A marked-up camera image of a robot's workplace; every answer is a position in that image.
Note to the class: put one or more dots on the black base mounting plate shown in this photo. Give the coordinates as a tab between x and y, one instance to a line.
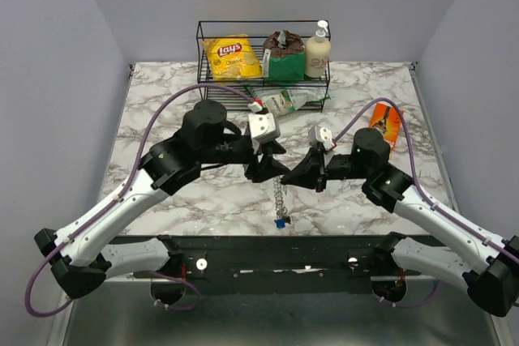
280	265

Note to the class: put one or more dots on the orange razor box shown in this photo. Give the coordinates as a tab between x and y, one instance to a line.
386	120

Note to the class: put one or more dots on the cream lotion pump bottle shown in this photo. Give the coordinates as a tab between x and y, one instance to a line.
318	48

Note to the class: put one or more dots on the black wire rack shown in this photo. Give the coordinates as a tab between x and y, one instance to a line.
258	31

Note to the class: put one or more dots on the green white snack bag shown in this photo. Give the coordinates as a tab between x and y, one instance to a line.
285	100

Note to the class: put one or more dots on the blue key tag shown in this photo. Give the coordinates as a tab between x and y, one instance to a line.
280	224

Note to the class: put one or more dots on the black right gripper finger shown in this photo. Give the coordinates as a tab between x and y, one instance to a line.
307	181
309	167

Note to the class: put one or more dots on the silver keyring disc with rings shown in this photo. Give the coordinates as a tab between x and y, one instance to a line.
279	192

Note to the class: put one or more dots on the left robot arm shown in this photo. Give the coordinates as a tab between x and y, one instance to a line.
82	255

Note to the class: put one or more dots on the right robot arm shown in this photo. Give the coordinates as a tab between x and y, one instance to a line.
481	263

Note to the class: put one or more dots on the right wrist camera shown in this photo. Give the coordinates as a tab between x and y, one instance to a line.
322	135

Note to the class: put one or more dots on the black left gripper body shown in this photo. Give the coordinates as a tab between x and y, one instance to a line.
246	152

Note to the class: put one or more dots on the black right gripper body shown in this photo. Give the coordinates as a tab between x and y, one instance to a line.
338	166

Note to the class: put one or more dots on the green brown paper bag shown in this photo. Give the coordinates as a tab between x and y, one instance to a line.
283	57

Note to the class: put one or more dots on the yellow Lays chips bag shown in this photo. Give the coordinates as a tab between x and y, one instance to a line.
232	58

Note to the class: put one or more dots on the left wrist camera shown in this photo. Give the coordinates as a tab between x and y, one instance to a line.
263	127

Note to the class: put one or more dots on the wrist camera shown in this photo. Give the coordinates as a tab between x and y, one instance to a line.
322	135
263	127

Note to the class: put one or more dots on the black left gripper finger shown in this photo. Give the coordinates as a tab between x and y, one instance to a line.
273	148
267	168

